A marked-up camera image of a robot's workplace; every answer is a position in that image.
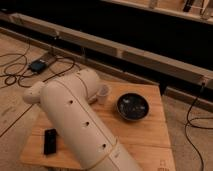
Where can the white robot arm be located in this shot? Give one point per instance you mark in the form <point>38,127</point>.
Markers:
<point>65,101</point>

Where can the translucent plastic cup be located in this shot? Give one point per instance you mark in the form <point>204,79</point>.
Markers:
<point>103,93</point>

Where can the dark bowl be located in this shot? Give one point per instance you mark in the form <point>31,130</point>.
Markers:
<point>132,106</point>

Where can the black power adapter box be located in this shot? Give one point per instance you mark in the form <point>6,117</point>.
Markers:
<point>37,66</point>

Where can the black smartphone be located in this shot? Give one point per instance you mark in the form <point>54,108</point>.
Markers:
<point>50,141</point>

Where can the wooden beam rail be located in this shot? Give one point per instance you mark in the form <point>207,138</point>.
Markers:
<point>163,64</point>

